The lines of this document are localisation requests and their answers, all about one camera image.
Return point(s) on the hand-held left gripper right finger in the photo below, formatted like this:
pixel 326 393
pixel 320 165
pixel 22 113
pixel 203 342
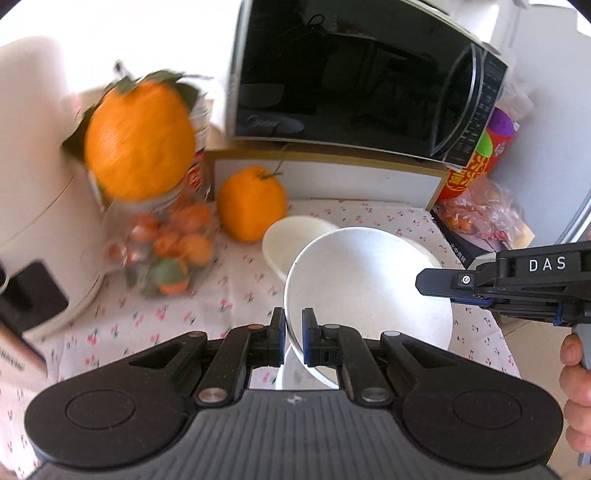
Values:
pixel 308 339

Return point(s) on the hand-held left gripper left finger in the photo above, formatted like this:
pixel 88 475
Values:
pixel 277 339

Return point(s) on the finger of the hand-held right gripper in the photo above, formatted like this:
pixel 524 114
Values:
pixel 508 308
pixel 452 280

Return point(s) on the white ceramic bowl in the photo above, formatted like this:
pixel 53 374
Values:
pixel 291 240
pixel 369 286

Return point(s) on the person's right hand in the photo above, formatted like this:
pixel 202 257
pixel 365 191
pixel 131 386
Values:
pixel 575 397

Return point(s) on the clear bag of snacks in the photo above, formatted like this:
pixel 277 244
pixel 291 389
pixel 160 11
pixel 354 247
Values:
pixel 485 212

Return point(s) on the red snack canister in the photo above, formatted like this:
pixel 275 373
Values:
pixel 461 177

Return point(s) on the cherry-print tablecloth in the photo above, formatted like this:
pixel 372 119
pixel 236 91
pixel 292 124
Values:
pixel 152 323

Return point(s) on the orange with short stem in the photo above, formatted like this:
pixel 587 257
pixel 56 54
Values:
pixel 251 207

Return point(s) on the pile of small tangerines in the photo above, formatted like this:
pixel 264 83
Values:
pixel 184 240

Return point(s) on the white wood-trimmed shelf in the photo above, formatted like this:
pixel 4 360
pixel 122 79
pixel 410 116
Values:
pixel 351 182

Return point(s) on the bag of small tangerines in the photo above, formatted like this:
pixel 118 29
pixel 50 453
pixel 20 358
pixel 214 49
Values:
pixel 138 277

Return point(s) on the white tub with red label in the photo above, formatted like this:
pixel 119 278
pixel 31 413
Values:
pixel 199 170

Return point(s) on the black microwave oven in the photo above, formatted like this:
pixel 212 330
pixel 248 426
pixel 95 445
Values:
pixel 346 78

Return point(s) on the stack of white cups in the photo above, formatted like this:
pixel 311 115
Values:
pixel 205 115

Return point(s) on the large orange with leaves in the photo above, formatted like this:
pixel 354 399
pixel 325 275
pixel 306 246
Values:
pixel 138 138

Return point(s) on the white air fryer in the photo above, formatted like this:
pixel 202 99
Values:
pixel 37 184

